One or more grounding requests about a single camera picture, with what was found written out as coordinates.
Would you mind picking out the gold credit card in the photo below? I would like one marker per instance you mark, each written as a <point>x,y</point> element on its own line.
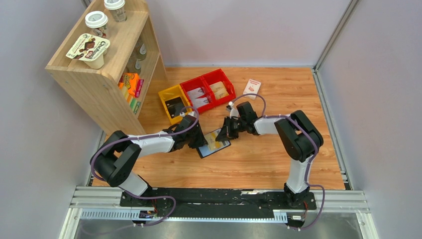
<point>213,144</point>
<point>221,93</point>

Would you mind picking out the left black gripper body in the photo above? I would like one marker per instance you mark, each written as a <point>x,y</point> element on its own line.
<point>197,136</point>

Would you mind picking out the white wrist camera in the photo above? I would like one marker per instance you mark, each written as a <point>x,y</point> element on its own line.
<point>233,112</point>
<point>187,114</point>

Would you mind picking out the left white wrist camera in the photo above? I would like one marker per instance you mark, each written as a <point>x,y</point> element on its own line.
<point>187,114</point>

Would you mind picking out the white lidded cup far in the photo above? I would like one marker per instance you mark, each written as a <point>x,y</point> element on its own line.
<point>117,9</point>

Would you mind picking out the Chobani yogurt cup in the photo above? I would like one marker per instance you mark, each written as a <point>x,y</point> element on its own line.
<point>89,49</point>

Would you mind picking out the white pink card box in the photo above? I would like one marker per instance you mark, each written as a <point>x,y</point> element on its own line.
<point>252,88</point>

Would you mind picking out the white cards in bin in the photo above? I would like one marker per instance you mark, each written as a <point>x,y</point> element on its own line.
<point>198,97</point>

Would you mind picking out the black card in bin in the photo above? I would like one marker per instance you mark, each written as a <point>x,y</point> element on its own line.
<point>174,106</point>

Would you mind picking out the red plastic bin middle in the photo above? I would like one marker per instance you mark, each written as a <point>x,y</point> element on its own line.
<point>197,82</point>

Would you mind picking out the red plastic bin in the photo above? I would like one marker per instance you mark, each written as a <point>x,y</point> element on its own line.
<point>216,76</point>
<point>197,82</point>

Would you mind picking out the orange snack box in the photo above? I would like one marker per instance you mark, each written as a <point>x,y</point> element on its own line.
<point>132,83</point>

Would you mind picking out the red plastic bin right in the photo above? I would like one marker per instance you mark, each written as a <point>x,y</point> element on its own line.
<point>216,76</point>

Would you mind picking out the white lidded cup near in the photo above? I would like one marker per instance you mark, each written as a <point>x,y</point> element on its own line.
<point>97,22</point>

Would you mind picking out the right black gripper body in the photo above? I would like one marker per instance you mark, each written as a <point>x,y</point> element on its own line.
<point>229,127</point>

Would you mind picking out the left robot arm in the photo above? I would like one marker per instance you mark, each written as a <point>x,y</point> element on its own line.
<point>115,160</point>

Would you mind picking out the wooden shelf unit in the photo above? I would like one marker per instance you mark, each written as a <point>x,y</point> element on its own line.
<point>96,91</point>

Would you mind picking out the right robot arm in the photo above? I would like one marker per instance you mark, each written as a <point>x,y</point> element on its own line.
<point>298,135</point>

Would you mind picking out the glass bottle on shelf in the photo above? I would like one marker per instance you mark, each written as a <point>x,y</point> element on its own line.
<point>140,50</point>

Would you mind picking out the white lidded cup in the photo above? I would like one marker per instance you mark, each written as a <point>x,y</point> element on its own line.
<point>117,9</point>
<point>97,22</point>

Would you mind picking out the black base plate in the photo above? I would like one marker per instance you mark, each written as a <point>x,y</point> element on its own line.
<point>219,203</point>

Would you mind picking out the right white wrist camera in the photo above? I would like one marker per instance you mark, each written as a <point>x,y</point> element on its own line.
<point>233,112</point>

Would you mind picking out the tan card in bin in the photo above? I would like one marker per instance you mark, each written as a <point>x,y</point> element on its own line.
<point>217,86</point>

